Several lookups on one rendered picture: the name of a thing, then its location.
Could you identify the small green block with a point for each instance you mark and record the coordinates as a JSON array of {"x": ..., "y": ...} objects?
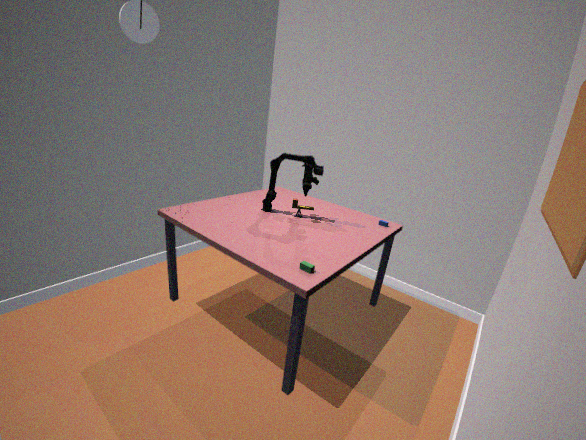
[{"x": 307, "y": 267}]

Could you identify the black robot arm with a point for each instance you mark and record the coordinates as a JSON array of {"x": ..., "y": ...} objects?
[{"x": 274, "y": 165}]

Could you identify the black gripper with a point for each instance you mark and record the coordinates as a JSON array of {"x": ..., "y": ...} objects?
[{"x": 307, "y": 184}]

